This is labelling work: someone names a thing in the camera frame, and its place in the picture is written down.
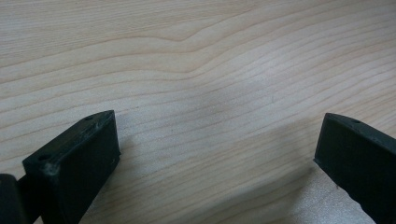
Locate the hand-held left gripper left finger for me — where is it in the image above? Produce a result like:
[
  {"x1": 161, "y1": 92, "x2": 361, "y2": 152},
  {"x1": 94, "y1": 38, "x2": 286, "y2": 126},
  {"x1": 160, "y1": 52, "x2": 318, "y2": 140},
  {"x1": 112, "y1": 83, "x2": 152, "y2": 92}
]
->
[{"x1": 21, "y1": 109, "x2": 121, "y2": 224}]

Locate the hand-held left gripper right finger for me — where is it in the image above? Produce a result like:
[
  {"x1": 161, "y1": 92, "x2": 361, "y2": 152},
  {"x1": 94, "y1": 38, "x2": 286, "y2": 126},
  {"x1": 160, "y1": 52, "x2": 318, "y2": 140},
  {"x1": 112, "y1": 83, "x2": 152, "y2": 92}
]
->
[{"x1": 313, "y1": 112, "x2": 396, "y2": 224}]

